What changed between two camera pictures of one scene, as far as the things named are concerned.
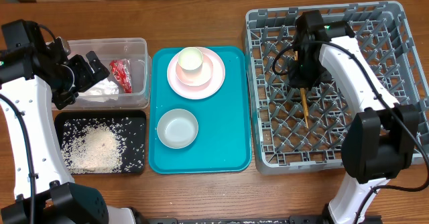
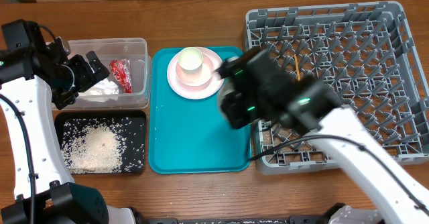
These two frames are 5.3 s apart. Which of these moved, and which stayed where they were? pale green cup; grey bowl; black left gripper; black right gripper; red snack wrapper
Moved: black right gripper; grey bowl
Stayed: black left gripper; pale green cup; red snack wrapper
